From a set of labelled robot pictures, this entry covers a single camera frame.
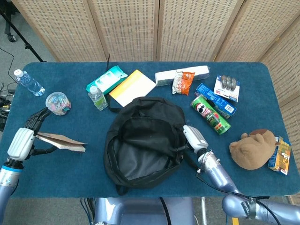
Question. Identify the clear jar of coloured clips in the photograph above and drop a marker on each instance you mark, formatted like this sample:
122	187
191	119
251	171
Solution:
57	104

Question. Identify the black fabric backpack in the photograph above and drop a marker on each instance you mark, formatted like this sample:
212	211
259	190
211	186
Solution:
145	145

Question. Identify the thin black rod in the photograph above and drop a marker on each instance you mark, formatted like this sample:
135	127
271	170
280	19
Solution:
108	62

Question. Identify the brown plush toy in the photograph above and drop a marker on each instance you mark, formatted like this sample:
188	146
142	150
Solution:
250	150

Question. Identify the kraft spiral notebook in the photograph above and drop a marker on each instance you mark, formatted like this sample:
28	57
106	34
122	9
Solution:
68	145

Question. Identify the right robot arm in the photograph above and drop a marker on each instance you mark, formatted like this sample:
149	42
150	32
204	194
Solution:
218	173

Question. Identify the long white box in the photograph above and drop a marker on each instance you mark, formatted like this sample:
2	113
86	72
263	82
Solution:
164	78

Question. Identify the clear water bottle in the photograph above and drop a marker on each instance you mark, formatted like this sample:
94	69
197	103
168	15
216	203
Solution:
30	83

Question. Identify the yellow and blue drink carton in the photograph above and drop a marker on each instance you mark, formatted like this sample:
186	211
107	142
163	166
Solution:
280	157

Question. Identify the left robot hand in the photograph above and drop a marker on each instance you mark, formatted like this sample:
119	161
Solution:
21	143

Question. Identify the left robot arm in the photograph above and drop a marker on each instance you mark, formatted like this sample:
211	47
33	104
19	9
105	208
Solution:
7	182

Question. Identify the white blister card pack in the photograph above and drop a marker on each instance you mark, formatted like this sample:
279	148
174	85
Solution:
226	89

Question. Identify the blue tablecloth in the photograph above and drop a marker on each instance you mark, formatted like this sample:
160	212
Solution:
70	175

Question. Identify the yellow and white notepad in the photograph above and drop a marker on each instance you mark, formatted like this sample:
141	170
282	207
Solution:
133	89

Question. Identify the green label drink bottle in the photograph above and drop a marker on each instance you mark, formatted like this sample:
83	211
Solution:
98	99

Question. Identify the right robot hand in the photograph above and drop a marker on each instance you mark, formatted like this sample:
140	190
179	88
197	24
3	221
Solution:
195	139

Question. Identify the black caster wheel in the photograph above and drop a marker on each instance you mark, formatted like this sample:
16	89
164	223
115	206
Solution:
11	37

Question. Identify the long blue carton box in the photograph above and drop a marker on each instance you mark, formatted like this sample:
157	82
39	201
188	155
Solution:
218	98

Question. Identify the green Pringles can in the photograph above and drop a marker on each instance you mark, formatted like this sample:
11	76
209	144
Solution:
211	114

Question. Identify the blue-grey robot torso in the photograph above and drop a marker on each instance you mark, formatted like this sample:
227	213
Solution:
140	211

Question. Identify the black tripod stand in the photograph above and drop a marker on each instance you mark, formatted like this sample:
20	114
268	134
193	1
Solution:
23	42

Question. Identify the white table leg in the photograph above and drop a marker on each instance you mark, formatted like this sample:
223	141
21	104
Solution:
204	211

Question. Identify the teal wet wipes pack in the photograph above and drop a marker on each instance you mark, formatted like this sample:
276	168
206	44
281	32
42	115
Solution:
107	78

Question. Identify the orange snack bag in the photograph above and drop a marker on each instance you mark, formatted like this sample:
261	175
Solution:
182	83

